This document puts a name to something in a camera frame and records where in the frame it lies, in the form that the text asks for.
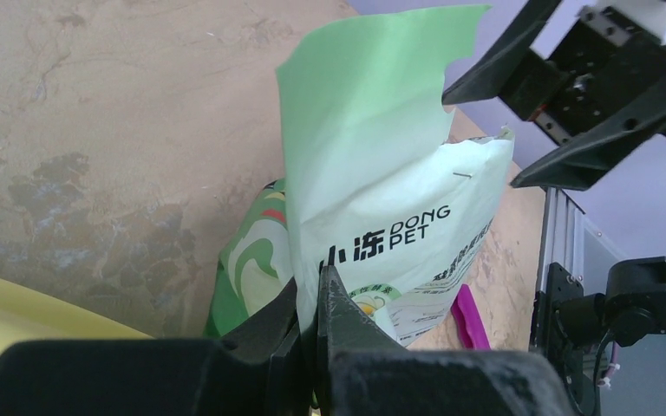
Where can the aluminium frame rail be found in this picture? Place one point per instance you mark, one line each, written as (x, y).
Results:
(562, 238)

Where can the green cat litter bag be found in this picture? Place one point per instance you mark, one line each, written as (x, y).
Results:
(373, 186)

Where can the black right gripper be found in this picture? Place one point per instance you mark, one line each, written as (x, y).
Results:
(601, 94)

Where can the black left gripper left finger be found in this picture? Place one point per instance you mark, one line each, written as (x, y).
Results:
(187, 376)

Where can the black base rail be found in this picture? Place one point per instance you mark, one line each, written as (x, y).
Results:
(566, 329)

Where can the magenta plastic litter scoop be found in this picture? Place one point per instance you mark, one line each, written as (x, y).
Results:
(470, 328)

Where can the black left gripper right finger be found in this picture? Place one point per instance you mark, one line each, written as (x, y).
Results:
(359, 370)

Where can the yellow litter box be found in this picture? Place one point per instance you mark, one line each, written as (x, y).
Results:
(27, 315)

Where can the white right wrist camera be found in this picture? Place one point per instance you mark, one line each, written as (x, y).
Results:
(648, 14)

